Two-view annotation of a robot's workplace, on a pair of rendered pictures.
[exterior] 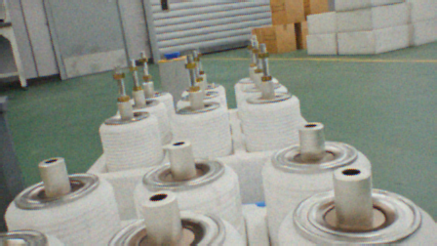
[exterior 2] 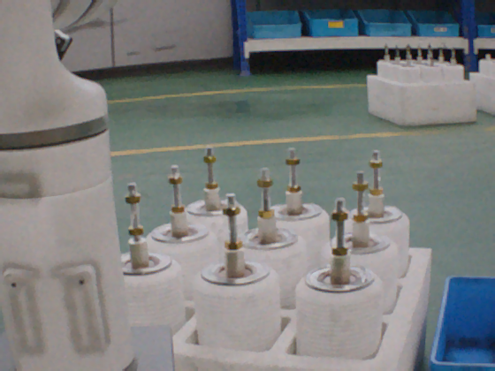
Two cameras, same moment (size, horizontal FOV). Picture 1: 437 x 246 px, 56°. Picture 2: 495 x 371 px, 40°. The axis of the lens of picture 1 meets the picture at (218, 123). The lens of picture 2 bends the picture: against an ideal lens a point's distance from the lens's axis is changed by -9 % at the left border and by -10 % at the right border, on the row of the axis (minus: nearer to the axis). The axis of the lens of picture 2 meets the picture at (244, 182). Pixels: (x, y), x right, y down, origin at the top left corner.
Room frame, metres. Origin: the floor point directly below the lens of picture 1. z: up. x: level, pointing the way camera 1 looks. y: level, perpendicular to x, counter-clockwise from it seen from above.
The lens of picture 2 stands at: (0.53, 0.87, 0.55)
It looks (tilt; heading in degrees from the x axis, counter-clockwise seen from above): 14 degrees down; 288
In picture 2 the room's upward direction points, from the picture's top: 3 degrees counter-clockwise
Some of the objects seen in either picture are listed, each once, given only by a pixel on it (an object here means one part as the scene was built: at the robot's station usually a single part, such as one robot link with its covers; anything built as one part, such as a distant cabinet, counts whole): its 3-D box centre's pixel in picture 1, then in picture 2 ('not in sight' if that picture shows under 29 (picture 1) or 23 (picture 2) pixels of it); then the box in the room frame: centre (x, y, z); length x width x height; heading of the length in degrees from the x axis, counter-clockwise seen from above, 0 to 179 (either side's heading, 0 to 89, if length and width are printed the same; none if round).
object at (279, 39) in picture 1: (278, 38); not in sight; (4.67, -0.81, 0.15); 0.30 x 0.24 x 0.30; 23
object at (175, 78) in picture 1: (181, 117); not in sight; (1.07, 0.09, 0.16); 0.07 x 0.07 x 0.31; 88
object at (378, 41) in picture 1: (372, 40); not in sight; (3.41, -1.36, 0.09); 0.39 x 0.39 x 0.18; 27
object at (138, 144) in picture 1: (138, 170); (338, 352); (0.67, 0.15, 0.16); 0.10 x 0.10 x 0.18
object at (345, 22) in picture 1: (371, 18); not in sight; (3.42, -1.37, 0.27); 0.39 x 0.39 x 0.18; 25
